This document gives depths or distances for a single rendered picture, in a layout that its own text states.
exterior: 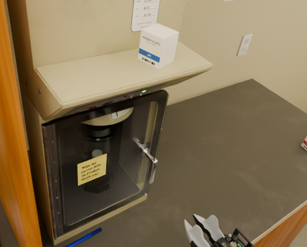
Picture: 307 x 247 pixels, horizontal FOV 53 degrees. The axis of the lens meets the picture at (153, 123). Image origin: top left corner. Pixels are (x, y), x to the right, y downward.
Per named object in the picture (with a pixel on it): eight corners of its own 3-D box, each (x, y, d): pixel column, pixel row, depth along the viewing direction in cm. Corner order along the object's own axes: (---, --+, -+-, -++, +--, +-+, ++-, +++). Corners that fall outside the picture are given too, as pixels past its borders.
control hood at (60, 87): (37, 114, 58) (32, 67, 52) (171, 79, 75) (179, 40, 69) (62, 153, 52) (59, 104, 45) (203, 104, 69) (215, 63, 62)
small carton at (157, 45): (137, 59, 59) (141, 29, 56) (153, 51, 63) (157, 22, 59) (158, 69, 57) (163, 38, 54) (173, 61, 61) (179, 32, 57)
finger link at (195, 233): (189, 208, 72) (220, 236, 67) (184, 222, 76) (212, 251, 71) (179, 214, 71) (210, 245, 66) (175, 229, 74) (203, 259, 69)
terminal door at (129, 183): (55, 235, 85) (43, 122, 60) (147, 192, 101) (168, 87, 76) (57, 238, 84) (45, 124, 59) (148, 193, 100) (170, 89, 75)
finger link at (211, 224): (207, 199, 75) (232, 230, 69) (201, 213, 79) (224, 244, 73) (197, 203, 74) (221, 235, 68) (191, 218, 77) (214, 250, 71)
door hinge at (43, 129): (52, 235, 84) (39, 124, 60) (61, 231, 86) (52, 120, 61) (55, 240, 83) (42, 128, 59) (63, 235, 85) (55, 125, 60)
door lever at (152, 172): (145, 170, 91) (137, 173, 89) (149, 146, 85) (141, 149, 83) (155, 183, 87) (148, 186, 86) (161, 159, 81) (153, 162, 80)
